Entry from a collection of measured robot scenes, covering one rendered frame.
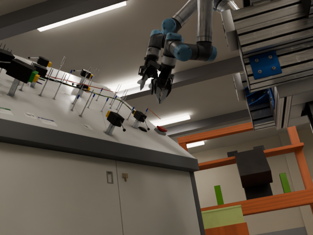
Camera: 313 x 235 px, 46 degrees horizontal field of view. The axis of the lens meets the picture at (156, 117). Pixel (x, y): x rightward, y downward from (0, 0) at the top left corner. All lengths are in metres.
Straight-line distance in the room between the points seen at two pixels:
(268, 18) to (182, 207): 1.05
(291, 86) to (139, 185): 0.81
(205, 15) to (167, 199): 0.90
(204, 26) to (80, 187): 0.92
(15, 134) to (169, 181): 0.86
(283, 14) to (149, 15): 3.96
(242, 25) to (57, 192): 0.89
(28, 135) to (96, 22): 3.94
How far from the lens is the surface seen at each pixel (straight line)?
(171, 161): 1.91
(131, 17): 5.20
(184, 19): 2.02
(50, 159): 1.46
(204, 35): 1.80
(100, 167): 1.60
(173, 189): 1.92
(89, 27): 5.30
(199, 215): 2.05
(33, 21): 4.89
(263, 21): 1.33
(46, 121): 1.52
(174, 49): 1.74
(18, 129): 1.38
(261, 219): 10.97
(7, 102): 1.55
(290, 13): 1.35
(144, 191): 1.76
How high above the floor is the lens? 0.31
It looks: 23 degrees up
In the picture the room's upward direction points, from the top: 9 degrees counter-clockwise
